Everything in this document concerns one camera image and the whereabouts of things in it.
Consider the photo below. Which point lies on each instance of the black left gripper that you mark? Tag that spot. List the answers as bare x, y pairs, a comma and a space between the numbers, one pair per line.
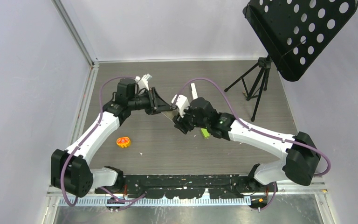
156, 104

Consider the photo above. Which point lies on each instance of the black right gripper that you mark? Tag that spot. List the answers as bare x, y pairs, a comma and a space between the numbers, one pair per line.
180, 125

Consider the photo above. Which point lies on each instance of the slim white remote control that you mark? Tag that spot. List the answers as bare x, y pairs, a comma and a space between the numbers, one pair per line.
194, 91

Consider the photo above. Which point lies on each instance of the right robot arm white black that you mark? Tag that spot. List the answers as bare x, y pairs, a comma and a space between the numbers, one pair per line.
297, 162

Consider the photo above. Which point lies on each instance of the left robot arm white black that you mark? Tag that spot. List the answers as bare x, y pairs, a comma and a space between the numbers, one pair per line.
70, 168

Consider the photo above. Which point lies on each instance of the green rectangular block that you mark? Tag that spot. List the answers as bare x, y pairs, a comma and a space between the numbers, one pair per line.
205, 133

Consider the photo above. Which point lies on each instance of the orange yellow round toy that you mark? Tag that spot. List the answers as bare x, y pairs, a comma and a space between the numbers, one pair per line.
123, 142

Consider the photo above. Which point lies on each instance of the black tripod stand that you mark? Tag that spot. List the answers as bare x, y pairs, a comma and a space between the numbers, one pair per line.
259, 85

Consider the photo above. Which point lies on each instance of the black perforated music stand tray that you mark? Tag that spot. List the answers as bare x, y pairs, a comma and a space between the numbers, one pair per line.
295, 32

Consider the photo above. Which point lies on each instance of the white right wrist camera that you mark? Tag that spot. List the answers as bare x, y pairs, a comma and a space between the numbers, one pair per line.
180, 103

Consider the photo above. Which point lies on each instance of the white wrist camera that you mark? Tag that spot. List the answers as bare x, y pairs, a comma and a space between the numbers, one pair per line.
143, 82
180, 103

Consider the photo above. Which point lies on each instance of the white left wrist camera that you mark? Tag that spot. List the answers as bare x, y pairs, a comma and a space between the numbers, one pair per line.
143, 82

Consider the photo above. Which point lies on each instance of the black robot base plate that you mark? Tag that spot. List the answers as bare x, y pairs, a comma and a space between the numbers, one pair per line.
229, 186

